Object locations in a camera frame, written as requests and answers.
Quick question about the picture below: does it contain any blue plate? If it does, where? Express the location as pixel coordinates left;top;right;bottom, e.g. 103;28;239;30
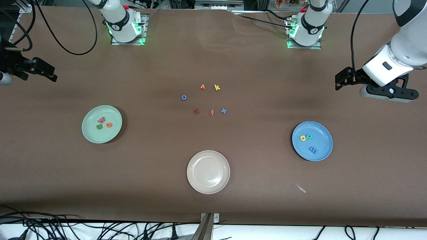
292;121;333;162

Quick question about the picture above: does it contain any mint green plate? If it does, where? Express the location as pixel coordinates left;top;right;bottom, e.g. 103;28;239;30
81;105;123;144

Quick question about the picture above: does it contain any brown table cover sheet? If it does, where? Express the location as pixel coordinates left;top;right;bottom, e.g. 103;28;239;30
0;6;427;228

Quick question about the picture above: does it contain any grey metal box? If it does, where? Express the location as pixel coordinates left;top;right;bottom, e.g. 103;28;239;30
194;0;244;10

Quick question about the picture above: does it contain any beige plate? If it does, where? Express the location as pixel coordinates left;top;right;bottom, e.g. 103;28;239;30
186;150;231;195

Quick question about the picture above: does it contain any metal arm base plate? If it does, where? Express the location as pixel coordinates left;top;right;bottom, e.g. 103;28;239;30
111;14;148;46
286;18;322;50

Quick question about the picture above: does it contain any aluminium frame profile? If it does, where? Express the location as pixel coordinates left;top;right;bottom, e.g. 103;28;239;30
12;0;34;37

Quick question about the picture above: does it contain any black tabletop cable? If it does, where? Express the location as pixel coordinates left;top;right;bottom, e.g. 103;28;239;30
234;9;294;30

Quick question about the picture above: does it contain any black cable tangle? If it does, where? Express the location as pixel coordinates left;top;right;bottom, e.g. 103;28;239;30
0;206;187;240

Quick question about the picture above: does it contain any metal table edge bracket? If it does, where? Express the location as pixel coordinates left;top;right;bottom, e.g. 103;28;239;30
191;213;220;240

